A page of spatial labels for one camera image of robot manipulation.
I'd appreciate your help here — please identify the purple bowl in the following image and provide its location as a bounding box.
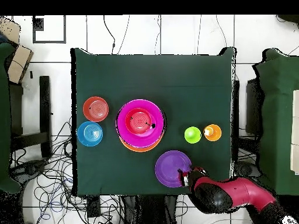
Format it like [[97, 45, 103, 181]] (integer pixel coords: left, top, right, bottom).
[[154, 150, 193, 188]]

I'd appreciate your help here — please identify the green cup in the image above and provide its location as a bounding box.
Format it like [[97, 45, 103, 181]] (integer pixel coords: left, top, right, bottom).
[[183, 126, 202, 144]]

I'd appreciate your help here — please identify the large pink bowl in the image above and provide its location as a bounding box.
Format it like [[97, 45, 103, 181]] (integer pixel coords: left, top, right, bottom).
[[116, 99, 165, 148]]

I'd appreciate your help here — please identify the large orange bowl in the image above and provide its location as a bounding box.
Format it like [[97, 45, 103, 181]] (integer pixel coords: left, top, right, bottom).
[[119, 134, 163, 153]]

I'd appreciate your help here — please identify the small red bowl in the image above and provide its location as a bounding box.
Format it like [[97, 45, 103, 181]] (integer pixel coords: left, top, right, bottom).
[[124, 107, 155, 135], [82, 96, 110, 123]]

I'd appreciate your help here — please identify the orange cup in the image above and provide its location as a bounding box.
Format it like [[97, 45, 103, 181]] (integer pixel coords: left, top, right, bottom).
[[203, 124, 222, 142]]

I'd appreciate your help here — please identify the grey floor stand base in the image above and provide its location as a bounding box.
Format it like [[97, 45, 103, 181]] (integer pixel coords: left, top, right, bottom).
[[10, 158, 48, 185], [234, 160, 261, 179]]

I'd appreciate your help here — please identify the black case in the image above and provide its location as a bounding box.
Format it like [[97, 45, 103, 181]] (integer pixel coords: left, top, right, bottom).
[[245, 78, 260, 136]]

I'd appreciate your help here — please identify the black power adapter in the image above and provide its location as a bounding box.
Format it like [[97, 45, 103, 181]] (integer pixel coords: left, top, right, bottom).
[[86, 197, 102, 218]]

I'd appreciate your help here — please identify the small blue bowl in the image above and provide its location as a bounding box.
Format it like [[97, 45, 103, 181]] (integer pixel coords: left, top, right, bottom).
[[77, 121, 104, 148]]

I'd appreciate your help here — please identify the dark green tablecloth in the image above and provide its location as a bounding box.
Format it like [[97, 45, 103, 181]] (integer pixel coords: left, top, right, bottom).
[[70, 47, 237, 196], [252, 48, 299, 197], [0, 43, 22, 194]]

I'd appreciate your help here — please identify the white box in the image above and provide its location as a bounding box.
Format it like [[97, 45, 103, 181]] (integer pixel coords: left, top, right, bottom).
[[290, 89, 299, 176]]

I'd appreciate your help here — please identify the black stand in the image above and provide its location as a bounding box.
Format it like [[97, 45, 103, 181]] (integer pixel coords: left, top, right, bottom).
[[9, 75, 53, 159]]

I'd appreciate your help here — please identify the cardboard box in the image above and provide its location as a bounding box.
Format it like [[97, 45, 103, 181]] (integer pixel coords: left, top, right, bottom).
[[7, 44, 34, 85], [0, 16, 22, 44]]

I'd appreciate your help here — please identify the black floor cable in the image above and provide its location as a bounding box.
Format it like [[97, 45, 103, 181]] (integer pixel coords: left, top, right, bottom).
[[103, 15, 116, 55]]

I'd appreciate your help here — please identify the black floor frame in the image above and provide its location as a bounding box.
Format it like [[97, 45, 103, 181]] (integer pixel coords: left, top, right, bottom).
[[32, 15, 67, 44]]

